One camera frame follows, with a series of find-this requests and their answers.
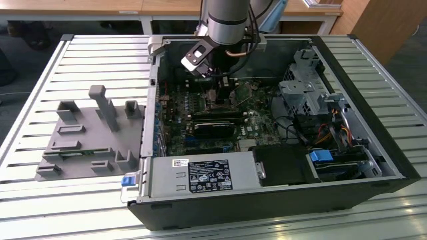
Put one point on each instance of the black RAM slot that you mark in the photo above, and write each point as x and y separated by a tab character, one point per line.
216	115
216	120

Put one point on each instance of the green motherboard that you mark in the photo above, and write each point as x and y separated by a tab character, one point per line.
260	117

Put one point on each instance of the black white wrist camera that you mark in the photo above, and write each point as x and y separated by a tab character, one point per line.
196	56

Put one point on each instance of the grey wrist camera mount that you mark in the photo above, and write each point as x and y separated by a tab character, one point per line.
260	43

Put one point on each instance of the blue case latch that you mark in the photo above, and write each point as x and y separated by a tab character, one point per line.
130	181

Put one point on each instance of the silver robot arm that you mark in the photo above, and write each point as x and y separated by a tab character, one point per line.
227	22

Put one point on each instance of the wooden desk white frame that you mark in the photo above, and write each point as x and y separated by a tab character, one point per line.
83	6

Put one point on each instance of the perforated metal drive cage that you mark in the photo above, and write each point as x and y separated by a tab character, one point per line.
296	95

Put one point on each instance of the grey power supply unit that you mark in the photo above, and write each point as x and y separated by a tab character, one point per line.
167	180

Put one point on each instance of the black plastic shroud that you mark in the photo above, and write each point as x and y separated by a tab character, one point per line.
283	165

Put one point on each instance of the black graphics card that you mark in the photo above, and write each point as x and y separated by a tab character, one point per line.
214	131

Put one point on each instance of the wooden cabinet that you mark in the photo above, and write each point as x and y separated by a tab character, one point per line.
383	25

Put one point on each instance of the green RAM stick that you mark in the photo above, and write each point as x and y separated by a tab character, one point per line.
90	152

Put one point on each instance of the grey parts rack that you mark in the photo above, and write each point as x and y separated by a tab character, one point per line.
87	140

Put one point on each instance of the black PC case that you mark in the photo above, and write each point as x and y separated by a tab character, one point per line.
234	212

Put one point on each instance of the hard disk in blue carrier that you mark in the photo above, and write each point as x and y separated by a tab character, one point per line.
321	156

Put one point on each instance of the silver finned heat sink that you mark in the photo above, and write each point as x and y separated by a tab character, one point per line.
248	145

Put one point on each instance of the CPU socket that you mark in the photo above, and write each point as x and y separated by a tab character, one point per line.
214	107

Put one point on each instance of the dark chair base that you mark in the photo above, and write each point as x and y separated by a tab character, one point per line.
36	37

